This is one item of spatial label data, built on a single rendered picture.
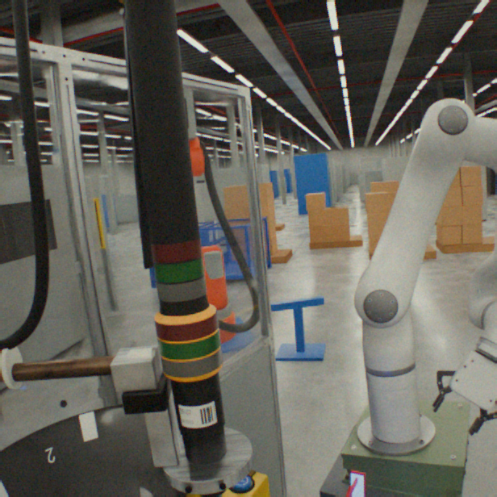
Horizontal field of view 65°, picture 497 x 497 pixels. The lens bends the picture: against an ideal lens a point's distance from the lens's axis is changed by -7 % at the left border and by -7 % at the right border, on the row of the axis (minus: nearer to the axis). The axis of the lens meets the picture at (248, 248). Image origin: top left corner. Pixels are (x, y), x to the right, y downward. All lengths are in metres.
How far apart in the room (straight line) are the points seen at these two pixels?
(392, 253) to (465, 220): 7.63
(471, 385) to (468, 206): 7.59
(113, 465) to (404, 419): 0.72
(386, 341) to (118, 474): 0.68
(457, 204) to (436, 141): 7.58
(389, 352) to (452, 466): 0.28
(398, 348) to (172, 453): 0.73
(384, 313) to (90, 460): 0.62
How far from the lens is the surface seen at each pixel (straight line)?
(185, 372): 0.29
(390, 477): 1.09
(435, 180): 0.90
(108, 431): 0.51
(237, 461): 0.33
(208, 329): 0.28
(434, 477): 1.06
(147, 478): 0.49
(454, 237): 8.51
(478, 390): 1.00
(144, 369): 0.30
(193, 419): 0.31
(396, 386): 1.01
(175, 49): 0.29
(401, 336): 1.01
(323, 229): 9.59
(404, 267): 0.90
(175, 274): 0.27
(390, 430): 1.07
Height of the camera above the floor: 1.67
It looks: 9 degrees down
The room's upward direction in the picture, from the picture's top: 6 degrees counter-clockwise
